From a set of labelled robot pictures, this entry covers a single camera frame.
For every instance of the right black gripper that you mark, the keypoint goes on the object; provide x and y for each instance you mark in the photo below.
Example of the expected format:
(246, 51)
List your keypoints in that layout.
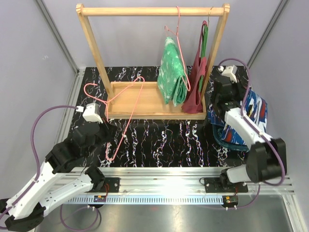
(241, 92)

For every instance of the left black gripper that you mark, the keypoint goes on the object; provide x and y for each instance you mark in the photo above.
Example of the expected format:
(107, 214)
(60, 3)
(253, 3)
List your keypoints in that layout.
(110, 130)

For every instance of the blue patterned trousers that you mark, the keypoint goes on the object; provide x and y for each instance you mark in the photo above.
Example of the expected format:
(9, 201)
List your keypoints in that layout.
(261, 113)

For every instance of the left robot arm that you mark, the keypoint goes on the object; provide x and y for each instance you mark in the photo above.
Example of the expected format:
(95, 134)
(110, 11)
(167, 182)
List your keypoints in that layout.
(28, 208)

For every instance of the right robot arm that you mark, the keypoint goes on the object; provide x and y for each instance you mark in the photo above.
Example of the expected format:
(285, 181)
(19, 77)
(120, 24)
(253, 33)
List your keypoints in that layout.
(267, 156)

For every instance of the green plastic hanger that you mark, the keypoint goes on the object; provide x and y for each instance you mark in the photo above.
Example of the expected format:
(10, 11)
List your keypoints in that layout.
(205, 31)

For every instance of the maroon tank top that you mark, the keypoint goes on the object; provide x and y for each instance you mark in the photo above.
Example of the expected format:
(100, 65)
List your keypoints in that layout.
(192, 104)

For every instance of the teal transparent plastic bin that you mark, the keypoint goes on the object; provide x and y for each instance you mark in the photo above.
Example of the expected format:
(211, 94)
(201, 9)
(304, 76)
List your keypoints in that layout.
(225, 135)

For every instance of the black marbled table mat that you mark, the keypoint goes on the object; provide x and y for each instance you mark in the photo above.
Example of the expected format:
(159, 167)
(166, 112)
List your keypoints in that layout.
(154, 143)

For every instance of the wooden clothes rack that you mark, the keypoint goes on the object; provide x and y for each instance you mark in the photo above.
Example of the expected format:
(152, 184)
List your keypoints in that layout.
(142, 100)

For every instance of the green patterned folded garment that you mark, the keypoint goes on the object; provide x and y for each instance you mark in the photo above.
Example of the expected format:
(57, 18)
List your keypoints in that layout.
(171, 79)

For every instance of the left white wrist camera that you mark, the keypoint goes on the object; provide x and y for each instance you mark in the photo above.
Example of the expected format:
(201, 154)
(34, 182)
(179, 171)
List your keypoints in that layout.
(90, 112)

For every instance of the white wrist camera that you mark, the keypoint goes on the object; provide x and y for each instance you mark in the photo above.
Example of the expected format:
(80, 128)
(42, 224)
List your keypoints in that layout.
(229, 71)
(90, 112)

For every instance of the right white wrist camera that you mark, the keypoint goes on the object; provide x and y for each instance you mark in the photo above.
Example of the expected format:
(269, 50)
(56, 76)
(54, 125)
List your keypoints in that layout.
(229, 71)

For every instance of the aluminium mounting rail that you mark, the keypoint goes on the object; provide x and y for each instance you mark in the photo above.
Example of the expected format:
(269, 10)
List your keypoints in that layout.
(161, 186)

